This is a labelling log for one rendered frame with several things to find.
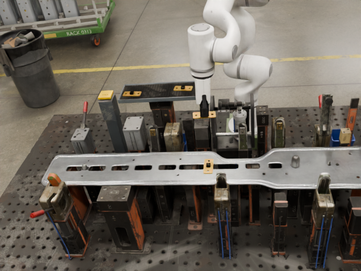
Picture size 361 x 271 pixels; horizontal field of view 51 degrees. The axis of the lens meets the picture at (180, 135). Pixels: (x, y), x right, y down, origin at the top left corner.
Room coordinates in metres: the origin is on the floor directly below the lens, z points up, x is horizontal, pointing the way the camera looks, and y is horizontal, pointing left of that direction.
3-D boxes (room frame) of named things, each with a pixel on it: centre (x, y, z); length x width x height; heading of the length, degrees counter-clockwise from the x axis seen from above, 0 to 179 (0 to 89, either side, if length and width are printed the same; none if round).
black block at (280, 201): (0.90, -0.32, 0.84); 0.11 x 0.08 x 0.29; 168
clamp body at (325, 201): (0.84, -0.45, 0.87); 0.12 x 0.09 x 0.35; 168
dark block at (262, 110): (1.29, -0.36, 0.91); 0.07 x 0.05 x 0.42; 168
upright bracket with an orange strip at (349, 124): (1.16, -0.68, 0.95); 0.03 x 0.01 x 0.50; 78
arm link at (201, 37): (1.14, -0.12, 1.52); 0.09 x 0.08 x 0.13; 61
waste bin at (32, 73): (3.67, 1.43, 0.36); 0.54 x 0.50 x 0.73; 167
